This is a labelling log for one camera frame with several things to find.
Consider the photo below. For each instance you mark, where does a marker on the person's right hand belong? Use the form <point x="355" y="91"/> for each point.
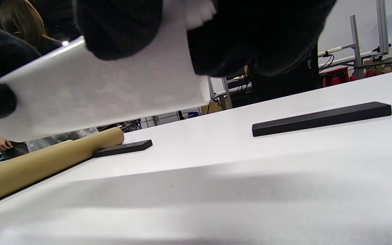
<point x="260" y="34"/>

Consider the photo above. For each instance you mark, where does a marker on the black rectangular weight bar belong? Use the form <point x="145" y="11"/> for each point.
<point x="322" y="119"/>
<point x="124" y="148"/>

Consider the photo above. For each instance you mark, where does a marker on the brown cardboard mailing tube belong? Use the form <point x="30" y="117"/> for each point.
<point x="29" y="166"/>

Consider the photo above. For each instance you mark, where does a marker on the white cartoon figures poster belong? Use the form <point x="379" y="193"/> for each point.
<point x="114" y="92"/>

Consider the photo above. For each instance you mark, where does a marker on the aluminium frame workbench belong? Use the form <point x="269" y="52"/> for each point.
<point x="356" y="44"/>

